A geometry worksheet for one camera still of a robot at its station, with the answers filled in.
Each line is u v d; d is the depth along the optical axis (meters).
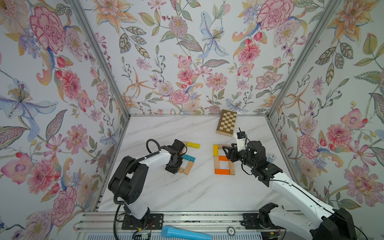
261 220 0.67
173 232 0.68
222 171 0.91
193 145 1.03
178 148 0.75
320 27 0.75
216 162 0.95
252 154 0.59
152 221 0.73
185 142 1.04
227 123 1.14
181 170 0.88
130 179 0.47
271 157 0.90
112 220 0.75
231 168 0.93
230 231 0.72
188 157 0.97
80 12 0.71
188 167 0.93
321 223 0.40
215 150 1.01
